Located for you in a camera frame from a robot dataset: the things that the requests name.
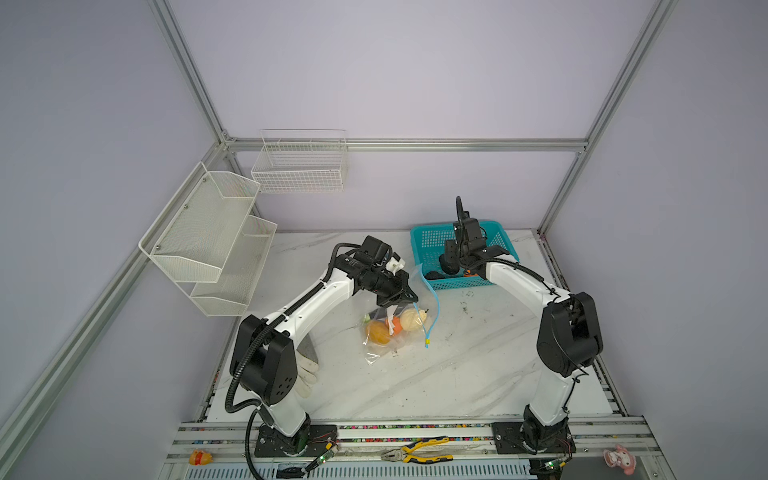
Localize cream round toy food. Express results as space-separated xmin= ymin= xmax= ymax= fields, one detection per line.
xmin=399 ymin=307 xmax=428 ymax=332

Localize dark avocado toy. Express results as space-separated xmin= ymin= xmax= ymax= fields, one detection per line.
xmin=424 ymin=271 xmax=446 ymax=281
xmin=439 ymin=253 xmax=461 ymax=276

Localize clear zip top bag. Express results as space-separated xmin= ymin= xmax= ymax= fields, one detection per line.
xmin=361 ymin=263 xmax=441 ymax=365

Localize yellow mango toy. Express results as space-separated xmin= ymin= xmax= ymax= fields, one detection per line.
xmin=366 ymin=320 xmax=391 ymax=345

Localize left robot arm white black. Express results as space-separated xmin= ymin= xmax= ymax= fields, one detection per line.
xmin=224 ymin=254 xmax=418 ymax=437

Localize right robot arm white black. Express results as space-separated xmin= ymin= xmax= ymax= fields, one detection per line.
xmin=441 ymin=207 xmax=603 ymax=453

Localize teal plastic basket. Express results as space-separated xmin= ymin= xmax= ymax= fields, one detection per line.
xmin=410 ymin=219 xmax=521 ymax=292

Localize white work glove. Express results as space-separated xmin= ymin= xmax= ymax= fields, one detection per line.
xmin=294 ymin=353 xmax=319 ymax=399

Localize white mesh two-tier shelf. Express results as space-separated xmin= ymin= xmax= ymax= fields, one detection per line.
xmin=138 ymin=163 xmax=277 ymax=317

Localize pink white plush toy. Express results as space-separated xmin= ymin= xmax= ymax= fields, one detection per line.
xmin=603 ymin=445 xmax=637 ymax=476

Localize black corrugated cable conduit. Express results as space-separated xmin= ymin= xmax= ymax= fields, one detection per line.
xmin=224 ymin=242 xmax=361 ymax=480

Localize white wire wall basket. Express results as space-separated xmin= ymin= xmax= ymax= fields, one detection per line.
xmin=251 ymin=129 xmax=348 ymax=194

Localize yellow handled pliers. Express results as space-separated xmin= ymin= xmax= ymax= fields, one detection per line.
xmin=380 ymin=436 xmax=454 ymax=465

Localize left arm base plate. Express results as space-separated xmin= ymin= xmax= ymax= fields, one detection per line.
xmin=252 ymin=424 xmax=338 ymax=458

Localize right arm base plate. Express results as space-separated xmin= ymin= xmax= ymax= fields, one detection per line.
xmin=491 ymin=419 xmax=575 ymax=455

